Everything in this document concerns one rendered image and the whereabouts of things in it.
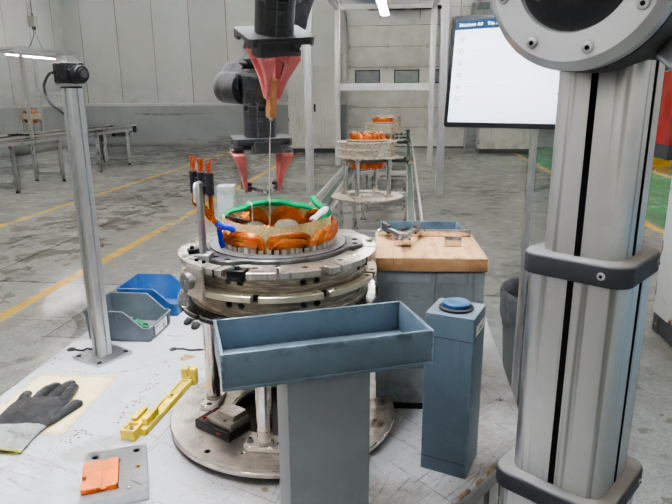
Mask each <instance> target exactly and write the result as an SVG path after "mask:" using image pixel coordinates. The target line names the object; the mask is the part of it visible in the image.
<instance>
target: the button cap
mask: <svg viewBox="0 0 672 504"><path fill-rule="evenodd" d="M442 306H443V307H445V308H447V309H451V310H466V309H469V308H471V302H470V301H469V300H468V299H465V298H461V297H448V298H445V299H444V300H443V304H442Z"/></svg>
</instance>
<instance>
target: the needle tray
mask: <svg viewBox="0 0 672 504"><path fill-rule="evenodd" d="M213 329H214V344H215V355H216V360H217V366H218V371H219V377H220V382H221V387H222V392H229V391H236V390H244V389H251V388H259V387H266V386H274V385H277V409H278V437H279V465H280V493H281V504H369V442H370V373H372V372H379V371H387V370H394V369H402V368H409V367H417V366H424V365H432V364H433V349H434V330H433V329H432V328H431V327H430V326H429V325H428V324H426V323H425V322H424V321H423V320H422V319H421V318H420V317H418V316H417V315H416V314H415V313H414V312H413V311H412V310H410V309H409V308H408V307H407V306H406V305H405V304H404V303H403V302H401V301H393V302H383V303H373V304H363V305H353V306H344V307H334V308H324V309H314V310H304V311H294V312H284V313H275V314H265V315H255V316H245V317H235V318H225V319H217V320H213Z"/></svg>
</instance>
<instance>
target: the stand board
mask: <svg viewBox="0 0 672 504"><path fill-rule="evenodd" d="M375 244H376V254H375V263H376V266H377V271H416V272H488V261H489V259H488V258H487V256H486V255H485V254H484V252H483V251H482V249H481V248H480V246H479V245H478V243H477V242H476V241H475V239H474V238H473V236H472V235H471V237H461V247H444V237H425V236H424V237H411V246H394V245H395V236H378V232H375Z"/></svg>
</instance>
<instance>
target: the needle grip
mask: <svg viewBox="0 0 672 504"><path fill-rule="evenodd" d="M277 95H278V79H277V78H274V77H273V79H272V86H271V92H270V96H269V100H266V117H267V118H270V119H272V118H275V117H276V115H277Z"/></svg>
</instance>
